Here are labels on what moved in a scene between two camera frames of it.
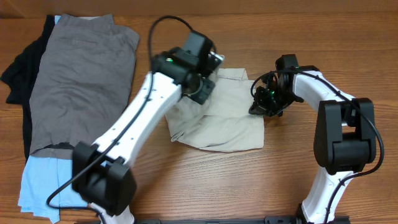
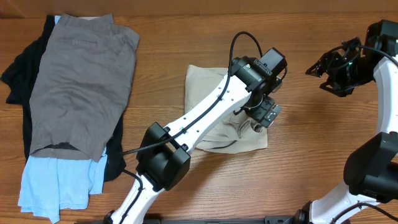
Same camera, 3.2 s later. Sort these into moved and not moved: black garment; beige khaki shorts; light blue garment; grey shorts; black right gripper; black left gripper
Moved: black left gripper; black right gripper; beige khaki shorts
Not moved: black garment; grey shorts; light blue garment
